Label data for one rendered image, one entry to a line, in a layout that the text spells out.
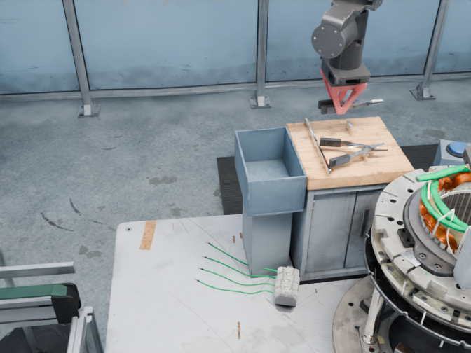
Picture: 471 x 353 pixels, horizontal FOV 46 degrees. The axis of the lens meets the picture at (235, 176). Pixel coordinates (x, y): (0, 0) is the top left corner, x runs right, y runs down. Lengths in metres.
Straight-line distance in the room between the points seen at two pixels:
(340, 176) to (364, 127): 0.18
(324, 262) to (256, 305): 0.17
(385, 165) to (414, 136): 2.11
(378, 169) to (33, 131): 2.46
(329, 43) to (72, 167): 2.14
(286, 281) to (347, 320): 0.14
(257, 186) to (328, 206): 0.15
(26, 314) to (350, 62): 0.85
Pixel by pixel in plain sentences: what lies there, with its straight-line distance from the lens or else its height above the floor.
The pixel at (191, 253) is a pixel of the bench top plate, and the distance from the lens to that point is 1.25.
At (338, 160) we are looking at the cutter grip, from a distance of 1.00.
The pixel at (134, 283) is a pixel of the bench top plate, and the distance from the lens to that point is 1.20.
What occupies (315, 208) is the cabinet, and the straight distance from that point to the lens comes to 1.05.
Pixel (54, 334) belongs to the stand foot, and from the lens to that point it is 2.15.
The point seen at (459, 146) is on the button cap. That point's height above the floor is 1.04.
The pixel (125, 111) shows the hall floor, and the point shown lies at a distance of 3.28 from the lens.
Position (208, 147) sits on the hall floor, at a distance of 2.92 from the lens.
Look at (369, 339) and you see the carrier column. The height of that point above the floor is 0.82.
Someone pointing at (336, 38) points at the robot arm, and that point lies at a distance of 0.91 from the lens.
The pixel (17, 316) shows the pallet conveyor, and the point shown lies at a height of 0.71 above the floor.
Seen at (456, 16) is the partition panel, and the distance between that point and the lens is 3.42.
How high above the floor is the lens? 1.67
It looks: 38 degrees down
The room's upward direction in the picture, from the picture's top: straight up
